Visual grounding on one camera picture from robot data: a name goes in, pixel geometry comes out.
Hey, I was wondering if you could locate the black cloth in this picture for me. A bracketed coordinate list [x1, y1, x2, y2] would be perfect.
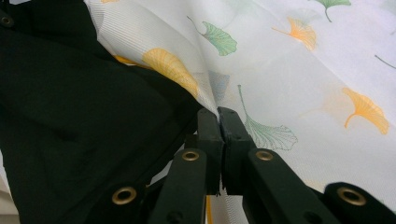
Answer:
[0, 0, 204, 224]

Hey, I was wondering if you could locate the white leaf-print mesh bag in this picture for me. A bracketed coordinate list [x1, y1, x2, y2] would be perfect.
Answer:
[83, 0, 396, 224]

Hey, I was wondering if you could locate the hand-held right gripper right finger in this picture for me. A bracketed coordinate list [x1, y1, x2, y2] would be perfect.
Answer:
[217, 105, 342, 224]

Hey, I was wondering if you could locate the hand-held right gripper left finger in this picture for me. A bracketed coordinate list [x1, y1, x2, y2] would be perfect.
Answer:
[148, 107, 226, 224]

